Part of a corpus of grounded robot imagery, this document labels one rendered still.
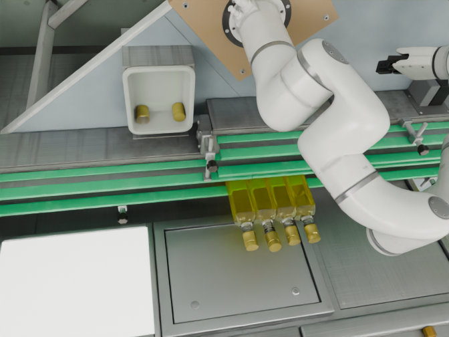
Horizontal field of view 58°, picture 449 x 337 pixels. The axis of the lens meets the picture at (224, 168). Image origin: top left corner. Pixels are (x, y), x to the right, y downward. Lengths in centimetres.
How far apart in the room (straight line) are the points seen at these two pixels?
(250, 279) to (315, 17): 70
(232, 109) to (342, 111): 55
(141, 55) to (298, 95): 47
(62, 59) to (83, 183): 83
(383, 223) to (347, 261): 66
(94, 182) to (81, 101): 22
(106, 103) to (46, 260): 46
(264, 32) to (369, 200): 38
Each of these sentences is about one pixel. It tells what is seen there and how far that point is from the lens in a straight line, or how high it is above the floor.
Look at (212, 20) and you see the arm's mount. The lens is 94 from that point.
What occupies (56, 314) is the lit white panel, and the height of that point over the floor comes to 122.
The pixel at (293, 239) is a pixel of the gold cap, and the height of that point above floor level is 116.
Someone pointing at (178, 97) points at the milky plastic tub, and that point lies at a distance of 115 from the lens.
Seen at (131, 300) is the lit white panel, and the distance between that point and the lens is 114.
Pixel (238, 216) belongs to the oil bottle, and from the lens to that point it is 110.
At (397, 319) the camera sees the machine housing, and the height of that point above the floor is 136.
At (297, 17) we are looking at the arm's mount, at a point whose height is 84.
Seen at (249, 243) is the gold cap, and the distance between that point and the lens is 107.
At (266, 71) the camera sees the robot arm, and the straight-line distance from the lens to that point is 76.
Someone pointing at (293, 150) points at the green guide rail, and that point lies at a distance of 112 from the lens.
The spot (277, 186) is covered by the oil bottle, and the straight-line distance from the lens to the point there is 117.
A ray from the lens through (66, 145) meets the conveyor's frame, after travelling 122.
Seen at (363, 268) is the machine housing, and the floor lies 120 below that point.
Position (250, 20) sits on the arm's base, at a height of 90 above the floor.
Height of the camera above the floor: 162
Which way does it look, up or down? 37 degrees down
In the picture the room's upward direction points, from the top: 167 degrees clockwise
